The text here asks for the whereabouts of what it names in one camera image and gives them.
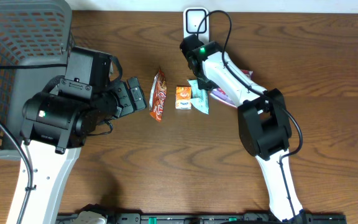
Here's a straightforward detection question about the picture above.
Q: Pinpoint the orange red chip bag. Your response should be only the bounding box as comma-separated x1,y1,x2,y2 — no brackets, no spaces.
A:
149,69,167,122

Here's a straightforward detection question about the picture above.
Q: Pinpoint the small orange box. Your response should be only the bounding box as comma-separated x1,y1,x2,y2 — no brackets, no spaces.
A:
175,86,191,110

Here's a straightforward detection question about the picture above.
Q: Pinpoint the teal packet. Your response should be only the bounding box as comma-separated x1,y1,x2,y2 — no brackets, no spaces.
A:
188,80,209,114

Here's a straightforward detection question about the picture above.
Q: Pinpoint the purple red snack packet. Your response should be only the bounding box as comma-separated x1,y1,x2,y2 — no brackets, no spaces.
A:
209,70,253,108

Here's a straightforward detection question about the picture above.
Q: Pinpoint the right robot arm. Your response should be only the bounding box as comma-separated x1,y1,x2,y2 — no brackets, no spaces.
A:
180,34,303,223

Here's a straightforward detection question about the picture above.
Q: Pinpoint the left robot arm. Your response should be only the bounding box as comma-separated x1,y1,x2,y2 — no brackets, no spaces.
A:
7,77,147,223

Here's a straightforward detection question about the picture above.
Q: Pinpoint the grey plastic mesh basket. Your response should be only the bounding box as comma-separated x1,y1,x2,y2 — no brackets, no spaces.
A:
0,0,76,161

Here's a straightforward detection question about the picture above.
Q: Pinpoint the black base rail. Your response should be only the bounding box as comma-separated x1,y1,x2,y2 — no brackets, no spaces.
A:
55,205,347,224

